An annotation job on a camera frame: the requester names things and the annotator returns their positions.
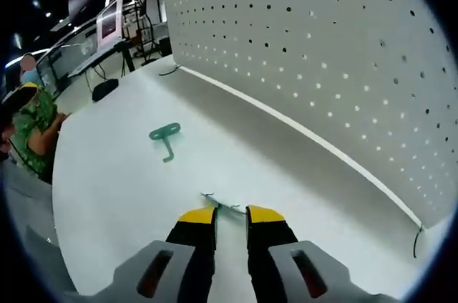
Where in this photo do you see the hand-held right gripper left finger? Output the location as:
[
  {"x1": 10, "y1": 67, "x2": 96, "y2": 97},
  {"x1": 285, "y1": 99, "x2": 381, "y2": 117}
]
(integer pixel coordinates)
[{"x1": 107, "y1": 206, "x2": 219, "y2": 303}]

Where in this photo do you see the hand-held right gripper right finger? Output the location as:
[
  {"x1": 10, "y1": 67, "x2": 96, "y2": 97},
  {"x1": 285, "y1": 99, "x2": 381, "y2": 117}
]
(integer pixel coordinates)
[{"x1": 245, "y1": 205, "x2": 359, "y2": 303}]

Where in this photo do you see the green hook assembly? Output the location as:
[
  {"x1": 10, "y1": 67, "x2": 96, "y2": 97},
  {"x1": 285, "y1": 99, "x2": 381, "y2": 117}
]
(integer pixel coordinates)
[
  {"x1": 200, "y1": 191, "x2": 248, "y2": 216},
  {"x1": 149, "y1": 122, "x2": 182, "y2": 163}
]

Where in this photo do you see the white perforated mounting plate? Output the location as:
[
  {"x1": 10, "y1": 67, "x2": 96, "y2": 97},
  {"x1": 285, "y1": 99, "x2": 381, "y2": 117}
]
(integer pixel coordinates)
[{"x1": 159, "y1": 0, "x2": 457, "y2": 259}]

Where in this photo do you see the grey desk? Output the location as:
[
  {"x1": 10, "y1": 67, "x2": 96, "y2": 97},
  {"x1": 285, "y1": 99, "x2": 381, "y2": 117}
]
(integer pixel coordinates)
[{"x1": 67, "y1": 38, "x2": 127, "y2": 79}]

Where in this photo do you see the black bag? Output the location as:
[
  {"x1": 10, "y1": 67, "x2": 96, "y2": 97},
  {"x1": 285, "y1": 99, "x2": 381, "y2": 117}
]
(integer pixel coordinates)
[{"x1": 92, "y1": 77, "x2": 120, "y2": 102}]

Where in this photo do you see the pink-screen monitor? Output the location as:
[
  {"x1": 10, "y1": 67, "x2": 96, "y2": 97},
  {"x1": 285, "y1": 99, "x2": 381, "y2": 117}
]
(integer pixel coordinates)
[{"x1": 95, "y1": 0, "x2": 126, "y2": 49}]

